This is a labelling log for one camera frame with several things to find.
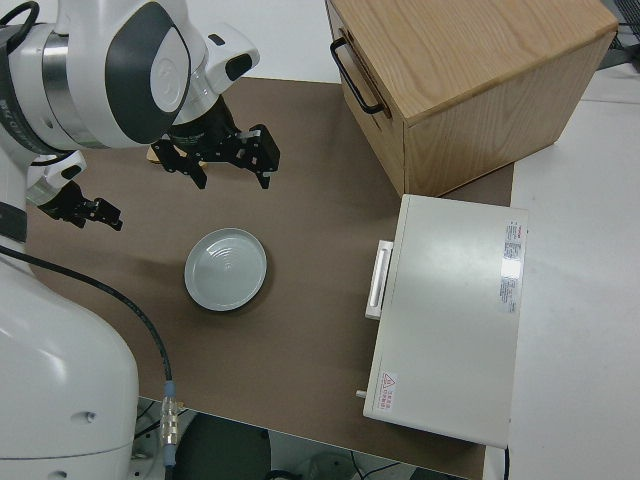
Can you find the wooden drawer cabinet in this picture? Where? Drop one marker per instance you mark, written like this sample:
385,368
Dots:
475,75

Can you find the wooden mug tree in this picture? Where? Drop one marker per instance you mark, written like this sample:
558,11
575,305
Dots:
151,156

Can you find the gray round plate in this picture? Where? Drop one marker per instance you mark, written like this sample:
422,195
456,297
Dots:
225,270

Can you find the brown table mat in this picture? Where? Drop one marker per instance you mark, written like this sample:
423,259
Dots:
310,240

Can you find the white toaster oven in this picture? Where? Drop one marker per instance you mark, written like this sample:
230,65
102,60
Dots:
450,325

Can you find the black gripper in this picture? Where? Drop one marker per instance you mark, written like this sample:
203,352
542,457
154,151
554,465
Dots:
210,137
67,202

